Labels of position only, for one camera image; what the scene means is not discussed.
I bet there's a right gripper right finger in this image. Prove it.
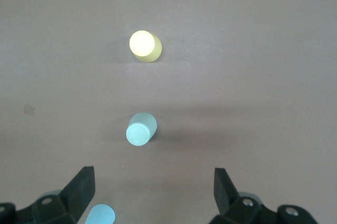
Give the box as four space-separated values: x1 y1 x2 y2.
209 167 320 224

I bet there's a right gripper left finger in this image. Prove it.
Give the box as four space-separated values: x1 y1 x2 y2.
0 166 95 224

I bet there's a light blue plastic cup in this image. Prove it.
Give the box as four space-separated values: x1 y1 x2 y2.
85 203 116 224

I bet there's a mint green plastic cup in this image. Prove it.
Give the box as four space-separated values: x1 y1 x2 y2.
125 111 158 147

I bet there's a yellow plastic cup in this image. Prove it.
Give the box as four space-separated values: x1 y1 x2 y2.
128 30 163 64

